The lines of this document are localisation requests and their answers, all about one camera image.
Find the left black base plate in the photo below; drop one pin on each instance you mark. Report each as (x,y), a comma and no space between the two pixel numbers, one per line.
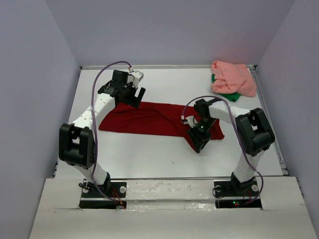
(91,198)

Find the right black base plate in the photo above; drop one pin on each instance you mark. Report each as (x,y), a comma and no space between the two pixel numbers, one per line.
(229,196)

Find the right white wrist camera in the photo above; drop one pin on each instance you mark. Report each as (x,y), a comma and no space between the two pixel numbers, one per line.
(189,120)

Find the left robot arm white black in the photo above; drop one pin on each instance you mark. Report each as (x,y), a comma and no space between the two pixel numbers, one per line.
(78,141)

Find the red t shirt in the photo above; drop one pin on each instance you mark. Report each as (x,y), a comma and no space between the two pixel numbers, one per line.
(149,118)

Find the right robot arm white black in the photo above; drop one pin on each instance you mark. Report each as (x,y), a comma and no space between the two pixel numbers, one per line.
(252,130)

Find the pink t shirt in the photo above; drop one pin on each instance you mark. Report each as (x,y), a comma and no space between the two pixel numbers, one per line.
(232,78)

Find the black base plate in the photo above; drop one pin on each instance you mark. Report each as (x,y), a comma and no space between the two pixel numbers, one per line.
(91,198)
(229,196)

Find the aluminium rail back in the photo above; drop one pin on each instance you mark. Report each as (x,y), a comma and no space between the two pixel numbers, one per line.
(122,66)

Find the aluminium rail right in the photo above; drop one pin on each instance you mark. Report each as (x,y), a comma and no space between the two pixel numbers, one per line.
(253,71)

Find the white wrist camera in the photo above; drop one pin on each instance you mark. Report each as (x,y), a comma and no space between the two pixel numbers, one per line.
(189,120)
(134,78)

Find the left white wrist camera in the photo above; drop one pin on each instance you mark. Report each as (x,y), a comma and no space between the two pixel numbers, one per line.
(134,78)

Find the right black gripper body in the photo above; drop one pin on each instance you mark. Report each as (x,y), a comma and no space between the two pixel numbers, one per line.
(202,130)

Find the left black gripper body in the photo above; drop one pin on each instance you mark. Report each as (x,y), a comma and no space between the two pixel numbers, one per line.
(129,96)

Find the green t shirt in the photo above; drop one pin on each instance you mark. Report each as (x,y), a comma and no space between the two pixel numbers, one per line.
(233,97)

